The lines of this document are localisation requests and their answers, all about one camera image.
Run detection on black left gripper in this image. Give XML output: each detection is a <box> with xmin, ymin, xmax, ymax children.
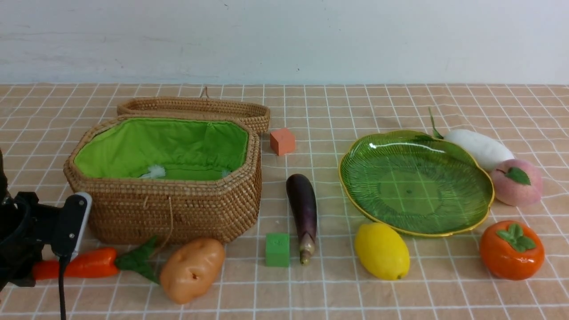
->
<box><xmin>0</xmin><ymin>160</ymin><xmax>60</xmax><ymax>290</ymax></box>

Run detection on orange red carrot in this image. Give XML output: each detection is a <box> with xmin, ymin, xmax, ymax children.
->
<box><xmin>32</xmin><ymin>236</ymin><xmax>161</xmax><ymax>285</ymax></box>

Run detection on brown potato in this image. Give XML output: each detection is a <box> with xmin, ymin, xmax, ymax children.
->
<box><xmin>159</xmin><ymin>238</ymin><xmax>225</xmax><ymax>304</ymax></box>

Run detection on purple eggplant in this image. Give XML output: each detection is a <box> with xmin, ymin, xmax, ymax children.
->
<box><xmin>286</xmin><ymin>173</ymin><xmax>317</xmax><ymax>266</ymax></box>

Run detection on yellow lemon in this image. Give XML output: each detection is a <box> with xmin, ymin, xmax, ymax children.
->
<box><xmin>354</xmin><ymin>223</ymin><xmax>410</xmax><ymax>281</ymax></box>

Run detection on white radish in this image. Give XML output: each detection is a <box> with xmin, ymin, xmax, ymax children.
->
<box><xmin>429</xmin><ymin>108</ymin><xmax>514</xmax><ymax>172</ymax></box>

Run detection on orange persimmon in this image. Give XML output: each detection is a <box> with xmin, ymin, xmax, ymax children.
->
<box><xmin>478</xmin><ymin>220</ymin><xmax>546</xmax><ymax>281</ymax></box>

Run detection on pink peach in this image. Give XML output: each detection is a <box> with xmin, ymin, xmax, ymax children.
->
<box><xmin>490</xmin><ymin>159</ymin><xmax>543</xmax><ymax>207</ymax></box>

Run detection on woven wicker basket green lining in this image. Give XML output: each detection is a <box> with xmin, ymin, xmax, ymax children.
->
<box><xmin>63</xmin><ymin>115</ymin><xmax>262</xmax><ymax>246</ymax></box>

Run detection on green foam cube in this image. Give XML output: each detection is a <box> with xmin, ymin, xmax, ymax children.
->
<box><xmin>265</xmin><ymin>232</ymin><xmax>290</xmax><ymax>268</ymax></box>

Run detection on woven wicker basket lid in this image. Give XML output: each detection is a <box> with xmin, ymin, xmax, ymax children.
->
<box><xmin>116</xmin><ymin>87</ymin><xmax>271</xmax><ymax>134</ymax></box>

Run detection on orange foam cube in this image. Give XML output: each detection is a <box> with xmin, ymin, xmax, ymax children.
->
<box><xmin>270</xmin><ymin>128</ymin><xmax>296</xmax><ymax>156</ymax></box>

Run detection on green glass leaf plate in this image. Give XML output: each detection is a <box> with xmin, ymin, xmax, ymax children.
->
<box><xmin>338</xmin><ymin>130</ymin><xmax>495</xmax><ymax>237</ymax></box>

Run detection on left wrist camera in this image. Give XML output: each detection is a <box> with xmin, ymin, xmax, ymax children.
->
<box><xmin>50</xmin><ymin>192</ymin><xmax>93</xmax><ymax>260</ymax></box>

